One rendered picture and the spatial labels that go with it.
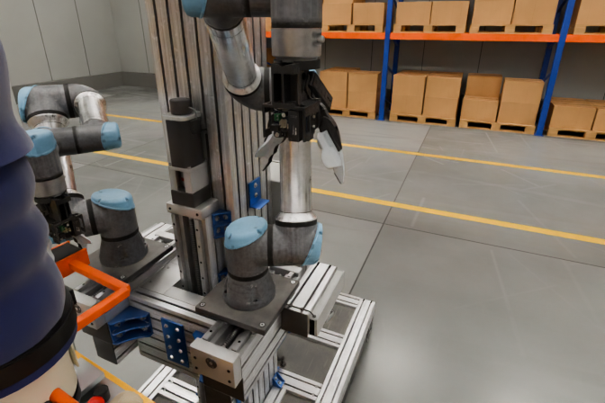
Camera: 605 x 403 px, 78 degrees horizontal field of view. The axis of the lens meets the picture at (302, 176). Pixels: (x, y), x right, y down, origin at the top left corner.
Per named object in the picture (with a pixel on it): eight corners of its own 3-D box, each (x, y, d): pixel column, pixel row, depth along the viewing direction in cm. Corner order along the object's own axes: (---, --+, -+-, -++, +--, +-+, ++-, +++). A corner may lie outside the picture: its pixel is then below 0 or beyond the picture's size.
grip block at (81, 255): (40, 271, 101) (35, 255, 99) (72, 255, 108) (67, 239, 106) (58, 281, 97) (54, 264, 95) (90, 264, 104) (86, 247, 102)
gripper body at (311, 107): (261, 141, 59) (257, 60, 54) (285, 128, 66) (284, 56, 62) (306, 147, 56) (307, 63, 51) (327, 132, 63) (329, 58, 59)
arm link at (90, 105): (108, 109, 142) (125, 158, 105) (75, 111, 137) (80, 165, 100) (102, 77, 137) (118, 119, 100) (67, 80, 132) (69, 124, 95)
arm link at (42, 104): (96, 229, 113) (66, 76, 127) (37, 243, 106) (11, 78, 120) (100, 238, 123) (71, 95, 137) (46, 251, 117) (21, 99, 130)
